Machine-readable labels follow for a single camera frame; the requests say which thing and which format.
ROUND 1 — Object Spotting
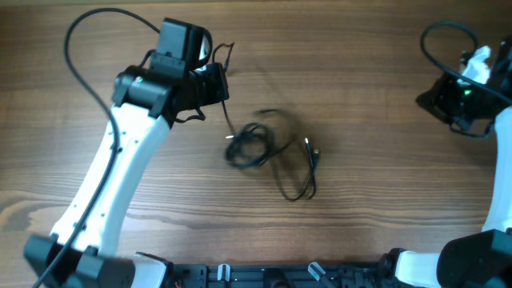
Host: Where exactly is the thin black USB cable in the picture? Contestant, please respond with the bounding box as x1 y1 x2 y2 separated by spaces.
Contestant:
271 137 321 202

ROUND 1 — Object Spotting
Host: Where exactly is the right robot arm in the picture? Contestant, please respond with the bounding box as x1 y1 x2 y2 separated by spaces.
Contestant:
378 38 511 287

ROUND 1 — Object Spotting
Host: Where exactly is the thick black HDMI cable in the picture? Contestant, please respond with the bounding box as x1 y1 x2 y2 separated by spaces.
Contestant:
223 107 297 170

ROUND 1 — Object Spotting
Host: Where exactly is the left black camera cable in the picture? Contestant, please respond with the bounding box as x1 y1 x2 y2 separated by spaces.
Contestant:
31 6 162 288

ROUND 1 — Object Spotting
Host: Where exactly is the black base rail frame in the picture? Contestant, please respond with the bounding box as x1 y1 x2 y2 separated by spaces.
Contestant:
161 262 404 288

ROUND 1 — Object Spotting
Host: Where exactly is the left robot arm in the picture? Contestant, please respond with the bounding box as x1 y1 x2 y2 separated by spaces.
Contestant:
24 18 229 287

